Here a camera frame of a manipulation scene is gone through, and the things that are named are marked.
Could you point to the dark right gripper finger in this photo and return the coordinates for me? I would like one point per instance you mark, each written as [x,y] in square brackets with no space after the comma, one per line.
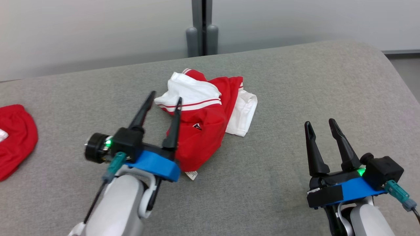
[346,154]
[315,157]

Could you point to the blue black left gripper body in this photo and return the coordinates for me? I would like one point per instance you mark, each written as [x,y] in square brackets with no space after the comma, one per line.
[154,164]

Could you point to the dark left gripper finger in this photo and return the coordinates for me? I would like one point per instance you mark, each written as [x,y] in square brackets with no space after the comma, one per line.
[141,114]
[173,131]

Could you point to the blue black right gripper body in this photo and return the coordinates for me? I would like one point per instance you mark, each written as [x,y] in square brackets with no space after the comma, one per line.
[354,190]

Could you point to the red white jersey shirt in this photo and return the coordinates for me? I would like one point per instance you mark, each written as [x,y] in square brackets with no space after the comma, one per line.
[203,137]

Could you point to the red white-trimmed shorts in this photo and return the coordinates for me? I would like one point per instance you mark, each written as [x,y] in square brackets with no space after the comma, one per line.
[16,141]

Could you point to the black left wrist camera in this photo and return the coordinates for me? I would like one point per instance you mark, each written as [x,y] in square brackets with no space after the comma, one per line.
[128,142]

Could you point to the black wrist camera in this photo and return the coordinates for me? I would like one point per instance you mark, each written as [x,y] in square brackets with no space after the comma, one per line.
[128,142]
[382,170]

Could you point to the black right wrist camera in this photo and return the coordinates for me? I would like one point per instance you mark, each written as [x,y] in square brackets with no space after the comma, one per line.
[382,170]

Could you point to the grey partition post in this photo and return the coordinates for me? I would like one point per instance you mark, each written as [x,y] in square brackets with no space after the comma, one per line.
[197,19]

